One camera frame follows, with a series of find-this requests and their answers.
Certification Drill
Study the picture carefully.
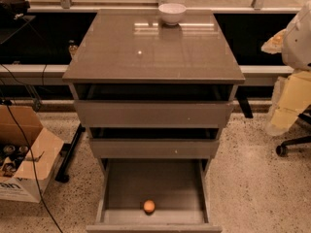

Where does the orange fruit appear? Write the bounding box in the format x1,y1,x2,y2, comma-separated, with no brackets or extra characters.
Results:
143,200,156,214

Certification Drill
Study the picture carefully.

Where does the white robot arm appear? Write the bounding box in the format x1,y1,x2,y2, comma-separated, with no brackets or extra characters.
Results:
261,1,311,136

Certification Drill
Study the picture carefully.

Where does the grey drawer cabinet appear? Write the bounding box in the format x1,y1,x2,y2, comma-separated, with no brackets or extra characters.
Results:
61,9,246,233

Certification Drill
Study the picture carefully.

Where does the grey middle drawer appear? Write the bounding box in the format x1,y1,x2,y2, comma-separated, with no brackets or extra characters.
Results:
89,128,220,159

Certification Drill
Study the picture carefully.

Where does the grey drawer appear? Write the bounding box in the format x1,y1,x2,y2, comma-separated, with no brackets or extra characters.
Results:
75,83,233,128
89,128,220,159
86,159,222,233

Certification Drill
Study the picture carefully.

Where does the grey top drawer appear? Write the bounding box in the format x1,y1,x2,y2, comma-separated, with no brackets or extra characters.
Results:
75,83,233,128

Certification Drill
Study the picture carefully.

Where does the grey bottom drawer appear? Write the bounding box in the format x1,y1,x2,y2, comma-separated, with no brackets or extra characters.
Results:
86,159,222,233

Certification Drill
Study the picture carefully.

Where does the black table leg right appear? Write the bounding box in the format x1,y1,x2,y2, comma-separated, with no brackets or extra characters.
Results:
236,87,253,118

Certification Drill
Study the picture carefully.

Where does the black table leg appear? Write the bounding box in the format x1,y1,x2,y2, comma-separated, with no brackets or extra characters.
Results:
55,124,85,183
236,87,253,118

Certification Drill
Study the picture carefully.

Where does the white ceramic bowl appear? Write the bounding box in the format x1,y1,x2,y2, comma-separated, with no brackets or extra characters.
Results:
158,3,187,25

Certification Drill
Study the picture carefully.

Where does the black table leg left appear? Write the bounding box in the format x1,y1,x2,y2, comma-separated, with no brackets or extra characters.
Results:
55,124,85,183

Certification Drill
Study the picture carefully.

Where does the small bottle behind cabinet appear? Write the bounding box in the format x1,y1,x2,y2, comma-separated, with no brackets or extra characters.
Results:
68,40,78,57

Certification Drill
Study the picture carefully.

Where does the black office chair base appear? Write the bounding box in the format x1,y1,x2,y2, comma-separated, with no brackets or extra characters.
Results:
275,114,311,157

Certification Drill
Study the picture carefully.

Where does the brown cardboard box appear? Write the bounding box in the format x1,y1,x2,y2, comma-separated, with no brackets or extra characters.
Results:
0,105,64,203

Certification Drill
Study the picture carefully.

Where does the black bag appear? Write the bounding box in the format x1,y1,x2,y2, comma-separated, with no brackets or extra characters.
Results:
0,0,30,20

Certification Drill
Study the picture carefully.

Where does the black cable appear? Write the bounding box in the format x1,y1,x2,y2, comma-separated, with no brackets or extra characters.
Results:
0,63,64,233

